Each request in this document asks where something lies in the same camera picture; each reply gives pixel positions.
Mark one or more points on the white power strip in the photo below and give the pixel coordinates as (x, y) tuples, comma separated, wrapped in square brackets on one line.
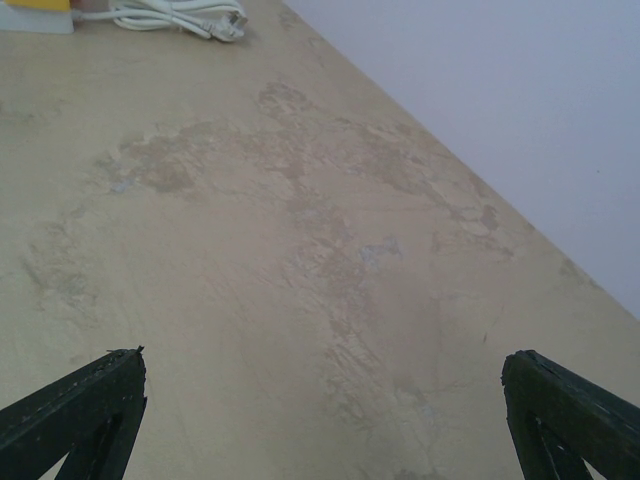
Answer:
[(22, 19)]

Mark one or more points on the yellow cube socket adapter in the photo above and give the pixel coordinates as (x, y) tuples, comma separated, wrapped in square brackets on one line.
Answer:
[(46, 5)]

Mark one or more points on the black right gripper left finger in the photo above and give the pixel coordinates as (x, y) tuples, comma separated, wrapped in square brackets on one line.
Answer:
[(87, 420)]

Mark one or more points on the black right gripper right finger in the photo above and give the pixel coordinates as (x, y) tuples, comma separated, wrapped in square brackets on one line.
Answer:
[(563, 425)]

